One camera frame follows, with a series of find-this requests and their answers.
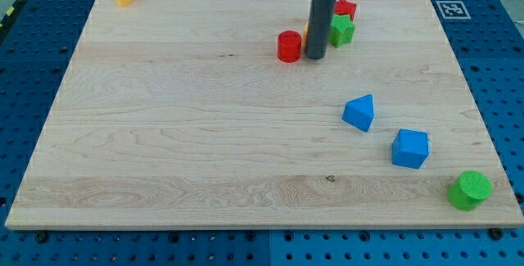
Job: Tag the blue cube block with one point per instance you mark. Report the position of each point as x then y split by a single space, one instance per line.
410 148

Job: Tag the red cylinder block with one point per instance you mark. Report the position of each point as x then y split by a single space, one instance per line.
289 46

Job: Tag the blue triangular prism block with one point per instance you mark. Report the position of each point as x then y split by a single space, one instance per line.
359 112

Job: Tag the light wooden board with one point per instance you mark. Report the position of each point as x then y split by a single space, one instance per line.
178 115

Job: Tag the red star block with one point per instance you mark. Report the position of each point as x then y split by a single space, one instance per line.
345 8

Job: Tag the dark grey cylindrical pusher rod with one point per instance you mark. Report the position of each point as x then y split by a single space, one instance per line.
319 25

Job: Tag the orange block behind rod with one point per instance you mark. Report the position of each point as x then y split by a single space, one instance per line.
305 35

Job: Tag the white fiducial marker tag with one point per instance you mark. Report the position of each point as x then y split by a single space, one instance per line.
453 10

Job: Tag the green cylinder block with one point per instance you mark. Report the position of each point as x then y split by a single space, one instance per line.
469 190

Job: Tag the green star block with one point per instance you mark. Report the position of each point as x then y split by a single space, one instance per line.
342 30

